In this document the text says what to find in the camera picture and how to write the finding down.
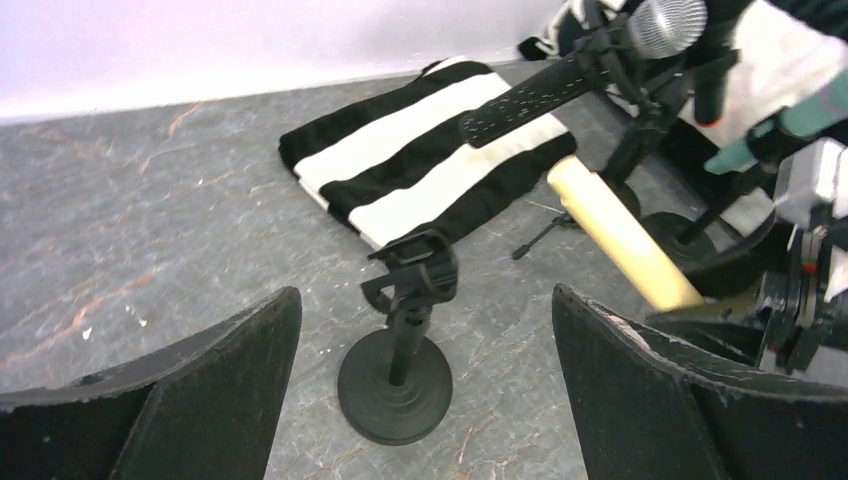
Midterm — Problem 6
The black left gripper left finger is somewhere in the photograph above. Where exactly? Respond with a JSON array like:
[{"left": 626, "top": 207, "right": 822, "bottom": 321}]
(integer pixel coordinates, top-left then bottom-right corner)
[{"left": 1, "top": 287, "right": 302, "bottom": 479}]

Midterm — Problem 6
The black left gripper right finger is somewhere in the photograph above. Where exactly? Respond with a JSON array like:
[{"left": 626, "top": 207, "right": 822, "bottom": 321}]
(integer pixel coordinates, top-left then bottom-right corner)
[{"left": 552, "top": 284, "right": 847, "bottom": 479}]

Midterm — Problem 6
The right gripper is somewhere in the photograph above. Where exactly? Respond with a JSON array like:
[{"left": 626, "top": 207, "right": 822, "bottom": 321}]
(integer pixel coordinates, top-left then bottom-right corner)
[{"left": 645, "top": 205, "right": 847, "bottom": 375}]

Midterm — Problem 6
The round base mic stand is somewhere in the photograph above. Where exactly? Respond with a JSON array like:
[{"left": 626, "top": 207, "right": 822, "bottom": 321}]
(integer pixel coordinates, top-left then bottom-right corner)
[
  {"left": 613, "top": 183, "right": 642, "bottom": 219},
  {"left": 641, "top": 165, "right": 776, "bottom": 273},
  {"left": 337, "top": 230, "right": 458, "bottom": 446}
]

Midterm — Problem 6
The cream beige microphone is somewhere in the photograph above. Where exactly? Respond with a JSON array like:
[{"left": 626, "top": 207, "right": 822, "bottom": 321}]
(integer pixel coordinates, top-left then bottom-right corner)
[{"left": 547, "top": 155, "right": 705, "bottom": 312}]

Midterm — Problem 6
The teal green microphone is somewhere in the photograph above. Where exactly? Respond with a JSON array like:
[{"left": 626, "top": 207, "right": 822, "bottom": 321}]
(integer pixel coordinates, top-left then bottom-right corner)
[{"left": 704, "top": 69, "right": 847, "bottom": 175}]

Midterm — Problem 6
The black glitter microphone silver head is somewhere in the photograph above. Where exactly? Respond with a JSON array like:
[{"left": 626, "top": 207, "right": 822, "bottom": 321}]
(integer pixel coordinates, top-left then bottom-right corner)
[{"left": 459, "top": 0, "right": 708, "bottom": 148}]

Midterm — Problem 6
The black microphone orange end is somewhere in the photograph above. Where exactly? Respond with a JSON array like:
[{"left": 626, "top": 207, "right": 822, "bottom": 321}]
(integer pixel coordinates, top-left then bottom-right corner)
[{"left": 688, "top": 0, "right": 752, "bottom": 127}]

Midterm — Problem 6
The black white checkered pillow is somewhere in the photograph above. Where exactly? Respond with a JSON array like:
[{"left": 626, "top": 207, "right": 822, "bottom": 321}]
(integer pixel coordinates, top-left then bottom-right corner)
[{"left": 517, "top": 1, "right": 847, "bottom": 235}]

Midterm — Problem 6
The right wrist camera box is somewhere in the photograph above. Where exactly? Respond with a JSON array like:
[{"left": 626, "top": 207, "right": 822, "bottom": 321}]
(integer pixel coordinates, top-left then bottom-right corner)
[{"left": 774, "top": 138, "right": 847, "bottom": 231}]

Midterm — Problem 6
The tripod shock mount mic stand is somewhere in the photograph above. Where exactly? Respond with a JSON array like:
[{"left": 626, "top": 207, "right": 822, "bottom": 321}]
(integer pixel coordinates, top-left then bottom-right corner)
[{"left": 511, "top": 0, "right": 743, "bottom": 262}]

